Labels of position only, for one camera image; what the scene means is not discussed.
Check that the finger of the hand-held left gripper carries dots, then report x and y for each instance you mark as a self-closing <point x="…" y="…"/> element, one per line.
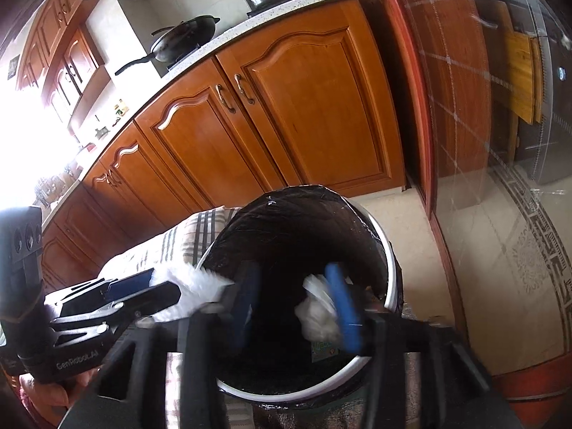
<point x="129" y="283"/>
<point x="152" y="297"/>

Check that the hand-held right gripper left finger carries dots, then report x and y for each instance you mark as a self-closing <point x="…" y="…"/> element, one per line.
<point x="245" y="308"/>

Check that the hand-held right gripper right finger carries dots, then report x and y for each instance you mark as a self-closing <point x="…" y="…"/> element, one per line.
<point x="345" y="313"/>

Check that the white tissue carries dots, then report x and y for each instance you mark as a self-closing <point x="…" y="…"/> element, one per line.
<point x="317" y="317"/>
<point x="196" y="283"/>

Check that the white bin with black liner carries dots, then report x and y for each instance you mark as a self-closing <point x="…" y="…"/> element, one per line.
<point x="290" y="232"/>

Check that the person's left hand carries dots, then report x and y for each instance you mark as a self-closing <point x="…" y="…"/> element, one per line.
<point x="44" y="395"/>

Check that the plaid tablecloth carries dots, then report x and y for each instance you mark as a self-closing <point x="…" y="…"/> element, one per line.
<point x="178" y="241"/>

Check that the dish rack with utensils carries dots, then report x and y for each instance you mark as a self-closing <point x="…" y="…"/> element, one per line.
<point x="56" y="185"/>

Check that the kitchen window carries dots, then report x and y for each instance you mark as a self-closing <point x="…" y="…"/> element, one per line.
<point x="31" y="143"/>

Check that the group of condiment bottles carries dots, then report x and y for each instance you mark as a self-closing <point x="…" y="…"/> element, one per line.
<point x="120" y="108"/>

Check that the wooden kitchen counter cabinets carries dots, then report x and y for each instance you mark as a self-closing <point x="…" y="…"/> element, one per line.
<point x="313" y="98"/>

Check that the black wok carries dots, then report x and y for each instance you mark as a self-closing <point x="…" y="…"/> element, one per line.
<point x="183" y="38"/>

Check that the light wooden board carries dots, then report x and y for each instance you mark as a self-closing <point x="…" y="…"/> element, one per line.
<point x="520" y="76"/>

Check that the wooden wall cabinets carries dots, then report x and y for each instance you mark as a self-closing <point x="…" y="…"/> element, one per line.
<point x="76" y="58"/>

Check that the glass door with wooden frame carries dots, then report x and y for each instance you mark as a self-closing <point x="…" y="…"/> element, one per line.
<point x="447" y="98"/>

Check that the small dark wall plaque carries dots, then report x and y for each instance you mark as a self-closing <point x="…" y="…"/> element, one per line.
<point x="13" y="68"/>

